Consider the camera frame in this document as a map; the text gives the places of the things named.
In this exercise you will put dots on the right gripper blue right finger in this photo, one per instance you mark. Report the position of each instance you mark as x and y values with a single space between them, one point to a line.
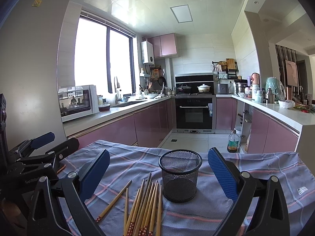
271 214

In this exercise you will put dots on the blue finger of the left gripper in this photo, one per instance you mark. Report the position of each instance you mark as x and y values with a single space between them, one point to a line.
64 147
26 147

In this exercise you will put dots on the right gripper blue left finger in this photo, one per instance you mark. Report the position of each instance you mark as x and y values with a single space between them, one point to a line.
47 217

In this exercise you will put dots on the bamboo chopstick red end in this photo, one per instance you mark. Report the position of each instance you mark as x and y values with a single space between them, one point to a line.
106 210

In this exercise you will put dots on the smartphone with copper edge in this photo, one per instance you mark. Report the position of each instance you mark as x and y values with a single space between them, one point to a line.
61 168

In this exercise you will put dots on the white microwave oven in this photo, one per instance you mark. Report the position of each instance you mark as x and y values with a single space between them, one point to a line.
77 101

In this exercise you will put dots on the oil bottle on floor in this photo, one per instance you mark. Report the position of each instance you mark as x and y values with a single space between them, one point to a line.
233 142

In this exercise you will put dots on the black mesh utensil cup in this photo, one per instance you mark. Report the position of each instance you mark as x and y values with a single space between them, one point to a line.
180 170

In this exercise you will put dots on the silver refrigerator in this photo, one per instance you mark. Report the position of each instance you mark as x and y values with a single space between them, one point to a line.
29 51

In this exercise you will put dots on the white bowl on counter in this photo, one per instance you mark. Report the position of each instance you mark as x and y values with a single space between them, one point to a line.
286 104

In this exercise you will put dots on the white water heater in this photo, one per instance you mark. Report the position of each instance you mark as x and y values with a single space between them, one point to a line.
147 53

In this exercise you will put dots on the black built-in oven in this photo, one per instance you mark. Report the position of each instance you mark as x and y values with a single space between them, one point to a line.
195 114

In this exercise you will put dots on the teal fan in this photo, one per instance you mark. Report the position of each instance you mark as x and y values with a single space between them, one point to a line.
276 87

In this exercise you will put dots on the black lidded wok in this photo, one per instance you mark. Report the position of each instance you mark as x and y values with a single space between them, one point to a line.
183 89

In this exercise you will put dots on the pink thermos jug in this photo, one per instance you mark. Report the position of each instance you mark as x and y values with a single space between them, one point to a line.
255 79

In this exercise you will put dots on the white ceramic pot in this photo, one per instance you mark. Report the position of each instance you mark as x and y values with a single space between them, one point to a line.
203 88

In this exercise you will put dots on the black camera box left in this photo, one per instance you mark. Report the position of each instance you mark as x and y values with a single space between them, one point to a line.
3 117

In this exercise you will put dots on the pink wall cabinet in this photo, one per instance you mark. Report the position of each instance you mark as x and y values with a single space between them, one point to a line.
164 46

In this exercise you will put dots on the black wall spice rack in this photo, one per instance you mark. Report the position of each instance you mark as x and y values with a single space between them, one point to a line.
226 69

